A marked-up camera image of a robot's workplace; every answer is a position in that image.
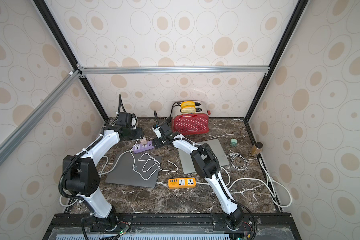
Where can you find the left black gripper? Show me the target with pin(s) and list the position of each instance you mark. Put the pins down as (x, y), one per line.
(140, 134)

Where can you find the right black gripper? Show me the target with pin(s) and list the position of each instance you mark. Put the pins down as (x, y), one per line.
(161, 142)

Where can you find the pink charger adapter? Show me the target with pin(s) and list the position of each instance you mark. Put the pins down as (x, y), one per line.
(143, 141)

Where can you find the purple power strip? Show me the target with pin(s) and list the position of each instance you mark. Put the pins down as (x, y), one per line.
(139, 148)

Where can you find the silver apple laptop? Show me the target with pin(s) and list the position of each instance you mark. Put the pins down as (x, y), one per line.
(216, 147)

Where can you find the orange power strip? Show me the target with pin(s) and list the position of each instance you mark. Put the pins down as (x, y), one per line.
(181, 183)

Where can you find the green charger adapter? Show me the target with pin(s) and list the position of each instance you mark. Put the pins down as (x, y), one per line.
(233, 142)

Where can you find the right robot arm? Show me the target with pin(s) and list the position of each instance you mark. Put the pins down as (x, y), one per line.
(207, 167)

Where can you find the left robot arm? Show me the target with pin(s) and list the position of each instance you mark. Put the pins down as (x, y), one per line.
(80, 179)

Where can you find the dark grey laptop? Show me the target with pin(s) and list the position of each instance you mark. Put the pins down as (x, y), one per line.
(134, 170)

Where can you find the red polka dot toaster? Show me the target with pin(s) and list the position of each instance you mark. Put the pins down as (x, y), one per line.
(191, 123)

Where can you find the pale bread slice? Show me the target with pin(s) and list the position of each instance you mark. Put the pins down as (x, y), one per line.
(188, 109)

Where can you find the small amber bottle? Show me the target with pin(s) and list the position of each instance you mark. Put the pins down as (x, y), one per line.
(256, 148)

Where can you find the silver aluminium rail back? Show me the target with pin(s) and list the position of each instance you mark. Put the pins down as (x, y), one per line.
(175, 70)

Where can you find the silver aluminium rail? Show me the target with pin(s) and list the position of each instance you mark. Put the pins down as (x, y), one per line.
(16, 137)
(175, 70)

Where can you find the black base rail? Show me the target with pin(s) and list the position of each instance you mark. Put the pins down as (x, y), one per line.
(174, 227)

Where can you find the silver aluminium rail left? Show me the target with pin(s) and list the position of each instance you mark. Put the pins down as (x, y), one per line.
(16, 137)

